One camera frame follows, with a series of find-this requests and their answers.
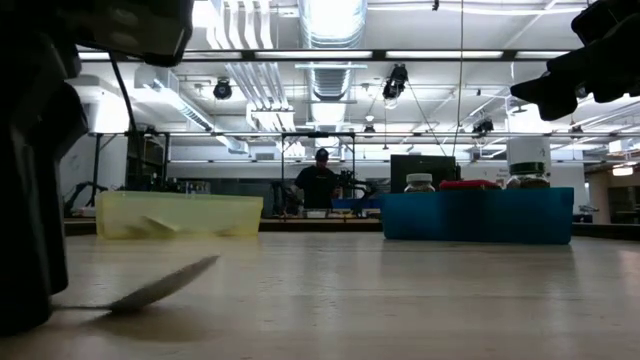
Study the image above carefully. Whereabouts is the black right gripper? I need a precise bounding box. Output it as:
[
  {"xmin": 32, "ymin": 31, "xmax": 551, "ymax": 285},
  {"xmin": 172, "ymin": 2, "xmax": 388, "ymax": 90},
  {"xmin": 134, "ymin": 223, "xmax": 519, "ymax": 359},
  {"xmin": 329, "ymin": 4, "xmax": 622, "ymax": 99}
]
[{"xmin": 509, "ymin": 0, "xmax": 640, "ymax": 122}]

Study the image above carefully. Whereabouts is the silver spoon light-blue handle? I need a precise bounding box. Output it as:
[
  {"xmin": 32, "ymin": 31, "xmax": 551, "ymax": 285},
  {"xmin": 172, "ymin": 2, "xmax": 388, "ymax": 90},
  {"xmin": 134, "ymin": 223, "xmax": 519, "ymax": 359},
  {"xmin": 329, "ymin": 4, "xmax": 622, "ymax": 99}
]
[{"xmin": 52, "ymin": 254, "xmax": 222, "ymax": 316}]

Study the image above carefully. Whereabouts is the red-lidded smoked paprika tin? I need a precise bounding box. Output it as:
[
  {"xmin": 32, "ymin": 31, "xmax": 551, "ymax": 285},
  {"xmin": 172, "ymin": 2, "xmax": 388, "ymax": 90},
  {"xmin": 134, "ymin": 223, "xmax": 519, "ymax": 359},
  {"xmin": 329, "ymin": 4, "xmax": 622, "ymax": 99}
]
[{"xmin": 438, "ymin": 179, "xmax": 502, "ymax": 192}]

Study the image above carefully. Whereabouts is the green-lidded glass herb jar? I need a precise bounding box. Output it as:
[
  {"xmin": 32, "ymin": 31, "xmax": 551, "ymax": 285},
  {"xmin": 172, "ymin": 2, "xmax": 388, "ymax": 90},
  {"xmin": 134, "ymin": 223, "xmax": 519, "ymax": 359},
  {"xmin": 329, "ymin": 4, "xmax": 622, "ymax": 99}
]
[{"xmin": 505, "ymin": 161, "xmax": 551, "ymax": 190}]

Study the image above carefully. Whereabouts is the black equipment case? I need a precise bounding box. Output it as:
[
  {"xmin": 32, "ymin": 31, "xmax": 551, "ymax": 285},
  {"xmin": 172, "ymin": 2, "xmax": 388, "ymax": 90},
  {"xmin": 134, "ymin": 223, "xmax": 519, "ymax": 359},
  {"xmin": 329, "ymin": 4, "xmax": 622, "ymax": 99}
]
[{"xmin": 389, "ymin": 153, "xmax": 464, "ymax": 195}]

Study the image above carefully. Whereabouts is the white round pillar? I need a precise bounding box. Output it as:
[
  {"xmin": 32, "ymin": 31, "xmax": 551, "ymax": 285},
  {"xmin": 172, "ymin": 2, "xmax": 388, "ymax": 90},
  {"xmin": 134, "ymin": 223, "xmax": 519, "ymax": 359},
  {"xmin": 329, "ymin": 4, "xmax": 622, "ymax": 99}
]
[{"xmin": 506, "ymin": 137, "xmax": 553, "ymax": 166}]

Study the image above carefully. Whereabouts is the black background robot workstation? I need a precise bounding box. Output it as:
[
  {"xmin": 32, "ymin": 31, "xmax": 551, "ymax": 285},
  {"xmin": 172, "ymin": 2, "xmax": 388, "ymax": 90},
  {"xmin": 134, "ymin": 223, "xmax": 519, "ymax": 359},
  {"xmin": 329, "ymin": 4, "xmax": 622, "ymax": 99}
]
[{"xmin": 269, "ymin": 130, "xmax": 382, "ymax": 221}]

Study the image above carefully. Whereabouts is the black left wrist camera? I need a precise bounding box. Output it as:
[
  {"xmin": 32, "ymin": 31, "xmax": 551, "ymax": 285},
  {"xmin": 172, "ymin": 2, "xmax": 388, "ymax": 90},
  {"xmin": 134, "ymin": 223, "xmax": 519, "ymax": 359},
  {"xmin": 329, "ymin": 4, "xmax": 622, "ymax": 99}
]
[{"xmin": 74, "ymin": 0, "xmax": 195, "ymax": 68}]

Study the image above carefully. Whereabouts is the black shelving unit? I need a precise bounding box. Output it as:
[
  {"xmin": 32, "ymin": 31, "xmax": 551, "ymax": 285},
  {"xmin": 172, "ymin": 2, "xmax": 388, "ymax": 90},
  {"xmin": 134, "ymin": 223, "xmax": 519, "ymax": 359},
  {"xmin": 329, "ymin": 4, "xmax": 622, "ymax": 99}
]
[{"xmin": 124, "ymin": 132, "xmax": 171, "ymax": 194}]

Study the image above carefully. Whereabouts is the yellow translucent plastic bin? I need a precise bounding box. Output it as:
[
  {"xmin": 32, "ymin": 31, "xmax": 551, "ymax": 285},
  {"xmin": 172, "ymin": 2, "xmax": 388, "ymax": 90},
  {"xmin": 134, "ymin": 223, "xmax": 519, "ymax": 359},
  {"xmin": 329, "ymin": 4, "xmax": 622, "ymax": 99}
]
[{"xmin": 94, "ymin": 190, "xmax": 265, "ymax": 240}]

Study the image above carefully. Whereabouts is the person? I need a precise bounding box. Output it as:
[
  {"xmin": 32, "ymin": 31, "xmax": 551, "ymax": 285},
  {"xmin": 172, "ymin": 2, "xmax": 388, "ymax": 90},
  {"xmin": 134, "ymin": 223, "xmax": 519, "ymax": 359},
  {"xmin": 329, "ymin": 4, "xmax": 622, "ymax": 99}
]
[{"xmin": 292, "ymin": 147, "xmax": 342, "ymax": 210}]

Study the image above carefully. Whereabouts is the blue plastic bin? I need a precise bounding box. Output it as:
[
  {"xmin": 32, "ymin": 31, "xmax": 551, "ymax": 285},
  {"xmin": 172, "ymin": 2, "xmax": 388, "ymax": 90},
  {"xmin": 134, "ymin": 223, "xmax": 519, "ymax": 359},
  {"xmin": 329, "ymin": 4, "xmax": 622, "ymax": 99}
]
[{"xmin": 379, "ymin": 187, "xmax": 575, "ymax": 246}]

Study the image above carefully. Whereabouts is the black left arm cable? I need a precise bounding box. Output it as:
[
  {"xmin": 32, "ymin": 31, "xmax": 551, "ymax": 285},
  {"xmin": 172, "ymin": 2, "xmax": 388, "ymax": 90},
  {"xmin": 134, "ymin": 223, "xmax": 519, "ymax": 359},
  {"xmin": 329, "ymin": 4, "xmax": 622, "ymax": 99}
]
[{"xmin": 108, "ymin": 52, "xmax": 144, "ymax": 156}]

